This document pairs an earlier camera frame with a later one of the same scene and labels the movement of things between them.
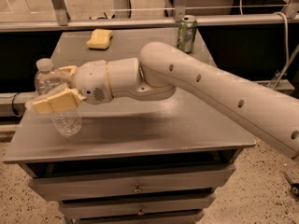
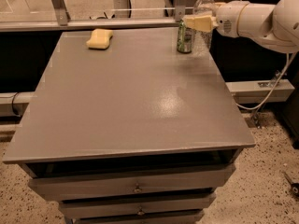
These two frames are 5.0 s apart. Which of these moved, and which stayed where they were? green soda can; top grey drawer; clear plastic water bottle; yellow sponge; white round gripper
Moved: white round gripper; clear plastic water bottle
Stayed: top grey drawer; yellow sponge; green soda can
